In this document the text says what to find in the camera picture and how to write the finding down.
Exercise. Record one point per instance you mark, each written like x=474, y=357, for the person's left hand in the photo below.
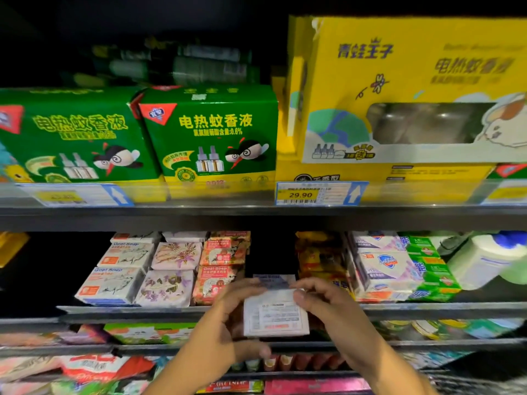
x=218, y=337

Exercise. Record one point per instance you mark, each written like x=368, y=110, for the person's right hand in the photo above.
x=346, y=329

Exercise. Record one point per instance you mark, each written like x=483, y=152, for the stack of pink soap boxes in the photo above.
x=216, y=284

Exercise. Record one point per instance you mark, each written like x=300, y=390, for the white blue print soap box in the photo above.
x=125, y=256
x=276, y=312
x=133, y=237
x=109, y=285

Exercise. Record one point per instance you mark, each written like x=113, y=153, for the stack of floral soap boxes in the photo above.
x=165, y=288

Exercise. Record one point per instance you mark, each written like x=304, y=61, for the stack of white purple soap boxes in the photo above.
x=387, y=267

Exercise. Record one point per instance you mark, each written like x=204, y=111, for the stack of yellow soap boxes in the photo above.
x=321, y=259

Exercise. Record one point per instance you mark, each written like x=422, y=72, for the stack of green soap boxes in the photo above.
x=436, y=279

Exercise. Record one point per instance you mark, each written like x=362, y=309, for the white hand sanitizer bottle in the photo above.
x=482, y=263

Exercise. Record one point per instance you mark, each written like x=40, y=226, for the stack of yellow soap cartons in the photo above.
x=10, y=247

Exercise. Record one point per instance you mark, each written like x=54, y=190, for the green white carton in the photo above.
x=132, y=333
x=177, y=333

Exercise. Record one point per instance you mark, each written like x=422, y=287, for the row of blue white tubes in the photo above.
x=251, y=365

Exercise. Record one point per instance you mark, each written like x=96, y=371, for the yellow red flat pack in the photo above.
x=235, y=386

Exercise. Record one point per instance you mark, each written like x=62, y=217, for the row of red tubes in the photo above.
x=305, y=362

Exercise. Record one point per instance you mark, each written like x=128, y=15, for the pink flat pack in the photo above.
x=321, y=386

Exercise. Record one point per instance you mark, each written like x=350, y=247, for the teal packets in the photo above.
x=436, y=358

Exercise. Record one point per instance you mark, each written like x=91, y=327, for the red white packet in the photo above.
x=107, y=366

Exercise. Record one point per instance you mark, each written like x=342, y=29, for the white blue price tag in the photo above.
x=74, y=196
x=504, y=193
x=321, y=193

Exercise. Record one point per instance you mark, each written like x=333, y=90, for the flat yellow box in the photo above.
x=412, y=183

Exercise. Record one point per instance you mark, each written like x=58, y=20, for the row of pink orange packets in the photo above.
x=41, y=336

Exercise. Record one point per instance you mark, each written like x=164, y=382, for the pile of colourful packets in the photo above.
x=25, y=367

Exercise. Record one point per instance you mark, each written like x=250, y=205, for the green box mosquito print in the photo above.
x=82, y=148
x=263, y=144

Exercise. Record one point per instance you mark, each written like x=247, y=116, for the large yellow box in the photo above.
x=412, y=86

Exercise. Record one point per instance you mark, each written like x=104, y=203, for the row of dark green packs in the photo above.
x=189, y=70

